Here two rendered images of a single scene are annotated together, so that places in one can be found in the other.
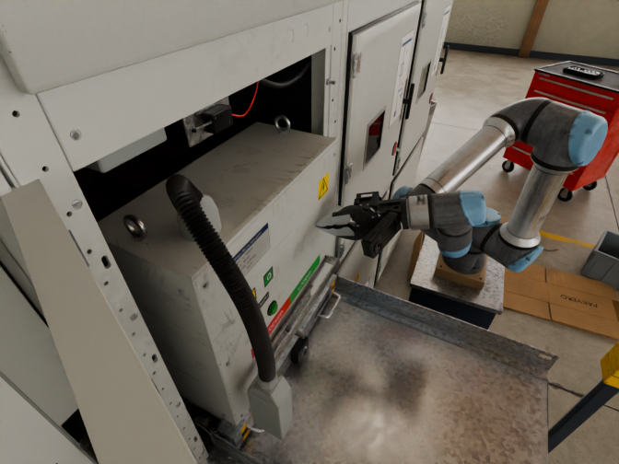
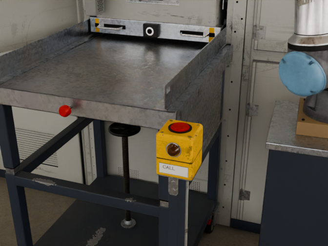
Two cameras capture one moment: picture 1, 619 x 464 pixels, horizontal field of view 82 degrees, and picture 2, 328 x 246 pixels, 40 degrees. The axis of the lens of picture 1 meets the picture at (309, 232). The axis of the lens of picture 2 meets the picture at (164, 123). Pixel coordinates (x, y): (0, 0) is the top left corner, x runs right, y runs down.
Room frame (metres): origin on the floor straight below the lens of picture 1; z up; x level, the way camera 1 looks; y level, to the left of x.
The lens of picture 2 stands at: (0.37, -1.69, 1.31)
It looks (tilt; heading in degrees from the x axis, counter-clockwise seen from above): 25 degrees down; 83
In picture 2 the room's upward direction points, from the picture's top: straight up
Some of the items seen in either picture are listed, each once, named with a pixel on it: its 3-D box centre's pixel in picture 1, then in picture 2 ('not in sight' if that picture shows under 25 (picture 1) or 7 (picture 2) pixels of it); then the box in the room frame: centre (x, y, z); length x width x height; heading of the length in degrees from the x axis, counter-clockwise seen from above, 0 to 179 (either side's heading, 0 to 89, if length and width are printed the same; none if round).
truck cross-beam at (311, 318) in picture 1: (287, 343); (154, 28); (0.55, 0.06, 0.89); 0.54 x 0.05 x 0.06; 153
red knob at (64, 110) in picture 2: not in sight; (66, 109); (0.25, -0.54, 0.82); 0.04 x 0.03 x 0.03; 63
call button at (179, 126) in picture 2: not in sight; (179, 129); (0.51, -0.86, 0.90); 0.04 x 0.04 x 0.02
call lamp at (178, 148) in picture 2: not in sight; (172, 151); (0.49, -0.90, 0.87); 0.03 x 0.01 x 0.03; 153
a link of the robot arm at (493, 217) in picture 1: (478, 227); not in sight; (0.98, -0.60, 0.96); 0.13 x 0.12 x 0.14; 34
